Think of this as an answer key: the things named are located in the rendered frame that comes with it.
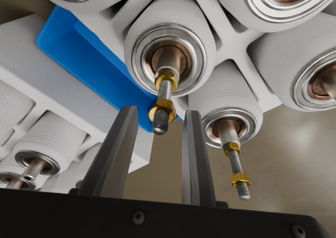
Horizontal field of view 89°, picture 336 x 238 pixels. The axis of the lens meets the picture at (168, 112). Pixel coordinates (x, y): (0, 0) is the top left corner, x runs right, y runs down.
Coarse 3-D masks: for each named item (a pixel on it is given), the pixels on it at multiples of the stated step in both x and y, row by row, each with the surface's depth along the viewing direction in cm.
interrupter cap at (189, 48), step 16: (144, 32) 15; (160, 32) 15; (176, 32) 15; (192, 32) 15; (144, 48) 16; (160, 48) 16; (176, 48) 16; (192, 48) 16; (144, 64) 17; (192, 64) 17; (144, 80) 18; (192, 80) 18
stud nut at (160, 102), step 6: (156, 102) 11; (162, 102) 11; (168, 102) 11; (150, 108) 11; (156, 108) 11; (162, 108) 11; (168, 108) 11; (174, 108) 12; (150, 114) 11; (168, 114) 11; (174, 114) 11; (168, 120) 11
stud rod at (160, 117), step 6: (162, 84) 13; (168, 84) 14; (162, 90) 13; (168, 90) 13; (162, 96) 12; (168, 96) 12; (156, 114) 11; (162, 114) 11; (156, 120) 10; (162, 120) 10; (156, 126) 10; (162, 126) 10; (156, 132) 10; (162, 132) 10
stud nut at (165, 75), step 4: (160, 72) 14; (164, 72) 14; (168, 72) 14; (156, 76) 14; (160, 76) 14; (164, 76) 14; (168, 76) 14; (172, 76) 14; (156, 80) 14; (160, 80) 14; (168, 80) 14; (172, 80) 14; (176, 80) 15; (156, 84) 14; (172, 84) 14; (176, 84) 14; (156, 88) 14; (172, 88) 14
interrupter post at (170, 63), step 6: (162, 54) 17; (168, 54) 16; (174, 54) 17; (162, 60) 15; (168, 60) 15; (174, 60) 16; (156, 66) 16; (162, 66) 14; (168, 66) 14; (174, 66) 15; (156, 72) 15; (174, 72) 15
